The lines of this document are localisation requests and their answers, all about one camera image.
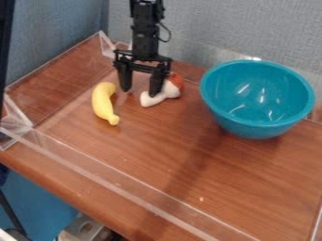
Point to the yellow toy banana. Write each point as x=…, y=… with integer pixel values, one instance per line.
x=101, y=104

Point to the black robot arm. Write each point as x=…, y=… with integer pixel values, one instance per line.
x=147, y=13

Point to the blue plastic bowl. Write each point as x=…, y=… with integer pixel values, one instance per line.
x=256, y=98

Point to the clear acrylic barrier frame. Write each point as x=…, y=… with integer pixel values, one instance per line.
x=165, y=176

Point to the black stand leg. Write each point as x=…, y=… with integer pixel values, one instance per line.
x=10, y=214

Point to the white mushroom with red cap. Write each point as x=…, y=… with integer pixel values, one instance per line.
x=171, y=90

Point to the grey metal bracket under table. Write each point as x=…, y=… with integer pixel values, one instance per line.
x=84, y=229

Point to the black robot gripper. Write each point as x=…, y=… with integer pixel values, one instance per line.
x=143, y=59

